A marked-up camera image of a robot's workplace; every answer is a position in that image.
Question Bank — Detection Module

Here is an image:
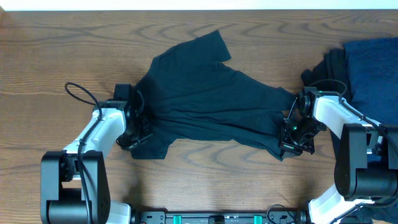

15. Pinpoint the dark teal t-shirt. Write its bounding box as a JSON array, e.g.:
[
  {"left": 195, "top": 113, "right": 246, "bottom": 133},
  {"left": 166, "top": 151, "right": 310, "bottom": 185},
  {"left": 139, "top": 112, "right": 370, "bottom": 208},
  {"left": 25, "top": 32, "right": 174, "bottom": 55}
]
[{"left": 131, "top": 31, "right": 295, "bottom": 159}]

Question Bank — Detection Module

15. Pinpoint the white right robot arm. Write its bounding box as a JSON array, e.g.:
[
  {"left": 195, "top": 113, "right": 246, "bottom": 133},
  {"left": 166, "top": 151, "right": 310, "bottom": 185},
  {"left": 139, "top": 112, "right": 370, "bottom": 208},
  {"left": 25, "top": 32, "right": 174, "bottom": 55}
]
[{"left": 279, "top": 86, "right": 397, "bottom": 223}]

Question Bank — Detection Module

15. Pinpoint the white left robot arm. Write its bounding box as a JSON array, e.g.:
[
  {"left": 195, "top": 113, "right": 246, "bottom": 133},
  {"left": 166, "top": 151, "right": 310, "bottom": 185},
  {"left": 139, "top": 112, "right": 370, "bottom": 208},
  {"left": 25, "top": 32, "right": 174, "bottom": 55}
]
[{"left": 40, "top": 84, "right": 152, "bottom": 224}]

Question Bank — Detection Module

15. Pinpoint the black garment in pile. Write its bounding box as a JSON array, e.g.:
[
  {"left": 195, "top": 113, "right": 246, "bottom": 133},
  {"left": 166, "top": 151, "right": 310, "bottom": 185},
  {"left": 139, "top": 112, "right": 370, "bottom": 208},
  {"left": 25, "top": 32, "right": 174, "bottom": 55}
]
[{"left": 301, "top": 49, "right": 352, "bottom": 103}]

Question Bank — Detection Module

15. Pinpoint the blue garment in pile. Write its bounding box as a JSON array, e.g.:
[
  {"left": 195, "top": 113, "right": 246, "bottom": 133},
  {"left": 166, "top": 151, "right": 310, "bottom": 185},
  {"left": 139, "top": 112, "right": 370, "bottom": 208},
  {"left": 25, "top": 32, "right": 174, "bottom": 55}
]
[{"left": 343, "top": 37, "right": 398, "bottom": 224}]

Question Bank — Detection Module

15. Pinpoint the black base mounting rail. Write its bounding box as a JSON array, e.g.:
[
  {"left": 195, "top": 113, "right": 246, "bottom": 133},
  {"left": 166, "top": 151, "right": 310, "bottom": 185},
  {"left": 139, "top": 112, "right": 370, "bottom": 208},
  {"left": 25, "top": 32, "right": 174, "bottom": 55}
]
[{"left": 129, "top": 208, "right": 313, "bottom": 224}]

